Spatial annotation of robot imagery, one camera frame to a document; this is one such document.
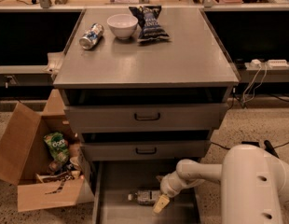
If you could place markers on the grey top drawer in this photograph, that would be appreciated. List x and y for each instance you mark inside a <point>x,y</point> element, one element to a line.
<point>120,118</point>

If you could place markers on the black power adapter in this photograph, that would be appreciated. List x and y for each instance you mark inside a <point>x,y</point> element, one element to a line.
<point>252,143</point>

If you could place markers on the dark blue chip bag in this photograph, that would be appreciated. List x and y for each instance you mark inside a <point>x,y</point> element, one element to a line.
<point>147,17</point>

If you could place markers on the white ceramic bowl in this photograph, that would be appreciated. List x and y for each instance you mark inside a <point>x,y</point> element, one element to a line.
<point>122,26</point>

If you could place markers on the grey open bottom drawer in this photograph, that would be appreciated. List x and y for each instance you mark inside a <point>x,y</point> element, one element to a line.
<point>117,179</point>

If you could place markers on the black middle drawer handle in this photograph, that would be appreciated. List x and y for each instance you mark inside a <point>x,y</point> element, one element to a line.
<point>146,151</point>

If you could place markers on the grey drawer cabinet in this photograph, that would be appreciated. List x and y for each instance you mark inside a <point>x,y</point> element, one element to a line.
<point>188,69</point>

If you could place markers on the brown cardboard box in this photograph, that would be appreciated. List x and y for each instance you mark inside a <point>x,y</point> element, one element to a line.
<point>24,155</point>

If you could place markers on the silver blue soda can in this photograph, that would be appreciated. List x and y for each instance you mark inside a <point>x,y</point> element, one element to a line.
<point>92,36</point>

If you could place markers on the black drawer handle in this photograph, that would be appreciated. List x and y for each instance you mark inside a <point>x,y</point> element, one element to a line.
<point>146,151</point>
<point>154,117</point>

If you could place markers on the grey middle drawer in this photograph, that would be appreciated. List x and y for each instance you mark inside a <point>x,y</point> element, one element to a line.
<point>124,151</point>

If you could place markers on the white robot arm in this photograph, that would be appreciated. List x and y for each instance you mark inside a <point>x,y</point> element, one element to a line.
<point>254,184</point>

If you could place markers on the clear plastic water bottle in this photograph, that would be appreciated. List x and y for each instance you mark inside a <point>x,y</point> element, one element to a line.
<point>144,196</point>

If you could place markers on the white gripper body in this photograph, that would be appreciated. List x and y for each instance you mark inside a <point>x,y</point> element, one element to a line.
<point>167,186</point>

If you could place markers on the green snack pouch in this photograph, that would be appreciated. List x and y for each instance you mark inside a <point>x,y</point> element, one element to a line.
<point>57,147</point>

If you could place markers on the black floor bar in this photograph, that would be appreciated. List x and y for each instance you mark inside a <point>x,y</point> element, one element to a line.
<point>270,149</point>

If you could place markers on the white power strip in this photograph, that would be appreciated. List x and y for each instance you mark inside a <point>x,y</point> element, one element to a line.
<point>269,64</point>

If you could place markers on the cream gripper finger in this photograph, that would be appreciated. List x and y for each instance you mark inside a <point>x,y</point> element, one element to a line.
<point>162,201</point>

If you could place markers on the black top drawer handle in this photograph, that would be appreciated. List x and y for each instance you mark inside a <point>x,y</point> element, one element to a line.
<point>154,117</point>

